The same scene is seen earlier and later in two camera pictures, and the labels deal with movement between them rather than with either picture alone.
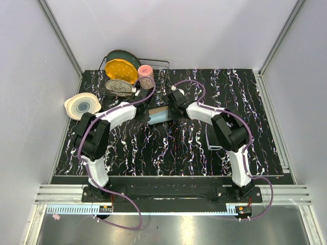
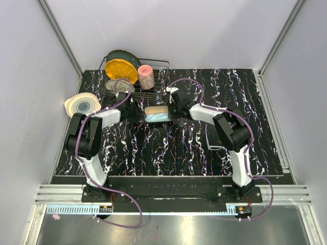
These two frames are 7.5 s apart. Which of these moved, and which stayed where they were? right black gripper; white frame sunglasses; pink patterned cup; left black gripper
Moved: left black gripper
Stayed: pink patterned cup; white frame sunglasses; right black gripper
